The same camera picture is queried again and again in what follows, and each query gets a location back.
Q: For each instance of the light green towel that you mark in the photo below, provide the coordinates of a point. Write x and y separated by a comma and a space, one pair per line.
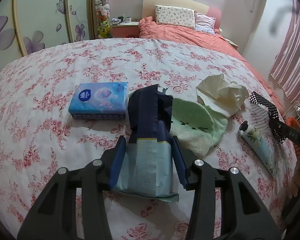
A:
195, 127

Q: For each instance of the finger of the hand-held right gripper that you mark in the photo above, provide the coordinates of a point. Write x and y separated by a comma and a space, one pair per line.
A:
291, 207
290, 131

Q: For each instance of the pink striped pillow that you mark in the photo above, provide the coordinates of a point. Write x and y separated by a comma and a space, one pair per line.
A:
205, 21

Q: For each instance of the pink nightstand with mugs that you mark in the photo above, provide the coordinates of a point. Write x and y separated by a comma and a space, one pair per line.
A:
125, 30

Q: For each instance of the dark blue comb package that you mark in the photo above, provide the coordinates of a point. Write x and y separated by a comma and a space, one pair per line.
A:
146, 130

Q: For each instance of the tube of plush toys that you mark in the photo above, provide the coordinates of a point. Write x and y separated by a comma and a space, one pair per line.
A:
102, 10

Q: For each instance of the pink floral tablecloth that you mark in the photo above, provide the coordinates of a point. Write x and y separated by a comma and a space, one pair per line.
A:
52, 155

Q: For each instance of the white mug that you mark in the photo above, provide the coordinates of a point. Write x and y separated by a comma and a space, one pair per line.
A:
127, 19

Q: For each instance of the crumpled white tissue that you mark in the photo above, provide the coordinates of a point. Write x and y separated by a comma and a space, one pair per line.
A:
220, 92

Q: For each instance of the white floral pillow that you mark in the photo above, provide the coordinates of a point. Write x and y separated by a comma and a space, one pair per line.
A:
175, 16

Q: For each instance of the orange plastic basket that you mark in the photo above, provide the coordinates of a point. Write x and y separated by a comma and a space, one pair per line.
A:
293, 123

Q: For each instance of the flower print sliding wardrobe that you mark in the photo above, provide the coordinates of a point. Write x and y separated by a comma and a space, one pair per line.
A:
40, 17

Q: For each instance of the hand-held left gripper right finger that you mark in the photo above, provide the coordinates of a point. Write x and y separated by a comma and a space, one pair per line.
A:
180, 162

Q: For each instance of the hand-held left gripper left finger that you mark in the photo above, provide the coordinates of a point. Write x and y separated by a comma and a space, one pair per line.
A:
118, 160

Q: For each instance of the pink satin curtain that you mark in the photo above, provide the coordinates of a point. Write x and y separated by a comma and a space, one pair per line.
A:
292, 55

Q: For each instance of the black white checkered pouch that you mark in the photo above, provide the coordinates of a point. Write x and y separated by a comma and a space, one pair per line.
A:
262, 102

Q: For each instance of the coral bed duvet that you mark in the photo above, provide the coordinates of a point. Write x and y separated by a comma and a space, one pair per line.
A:
202, 40

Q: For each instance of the beige and pink headboard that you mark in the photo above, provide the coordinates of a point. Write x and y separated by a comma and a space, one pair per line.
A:
180, 2

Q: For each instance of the blue tissue pack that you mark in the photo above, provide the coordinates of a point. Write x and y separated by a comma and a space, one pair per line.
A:
97, 100

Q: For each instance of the hand cream tube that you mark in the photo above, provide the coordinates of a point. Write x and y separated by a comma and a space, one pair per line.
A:
258, 145

